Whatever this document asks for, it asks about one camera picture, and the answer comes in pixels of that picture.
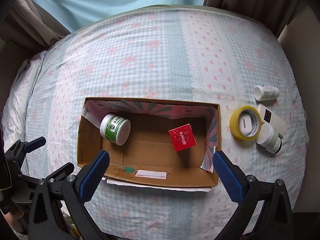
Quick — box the green striped white jar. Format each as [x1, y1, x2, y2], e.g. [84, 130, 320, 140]
[99, 113, 131, 146]

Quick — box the pale green white-lid jar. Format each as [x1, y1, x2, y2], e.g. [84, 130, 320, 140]
[256, 123, 283, 154]

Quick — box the yellow tape roll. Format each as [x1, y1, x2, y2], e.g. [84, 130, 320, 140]
[229, 106, 262, 141]

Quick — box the red pink small box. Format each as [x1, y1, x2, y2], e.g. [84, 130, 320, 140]
[168, 124, 197, 152]

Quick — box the person's left hand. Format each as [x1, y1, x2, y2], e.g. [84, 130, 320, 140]
[1, 209, 28, 235]

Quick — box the floral pillow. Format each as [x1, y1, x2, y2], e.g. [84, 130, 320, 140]
[2, 51, 47, 151]

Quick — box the open cardboard box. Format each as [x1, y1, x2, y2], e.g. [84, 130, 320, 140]
[77, 98, 221, 191]

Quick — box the small white earbuds case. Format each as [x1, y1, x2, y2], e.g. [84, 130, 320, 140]
[239, 113, 252, 134]

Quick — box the flat white rectangular device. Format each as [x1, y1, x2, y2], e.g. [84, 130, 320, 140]
[257, 103, 286, 138]

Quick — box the small white pill bottle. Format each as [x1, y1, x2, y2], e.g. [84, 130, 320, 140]
[253, 85, 279, 101]

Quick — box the left brown curtain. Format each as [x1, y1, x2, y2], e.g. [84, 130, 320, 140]
[1, 0, 70, 52]

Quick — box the floral checked bed sheet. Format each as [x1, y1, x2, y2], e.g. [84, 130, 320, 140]
[2, 4, 309, 240]

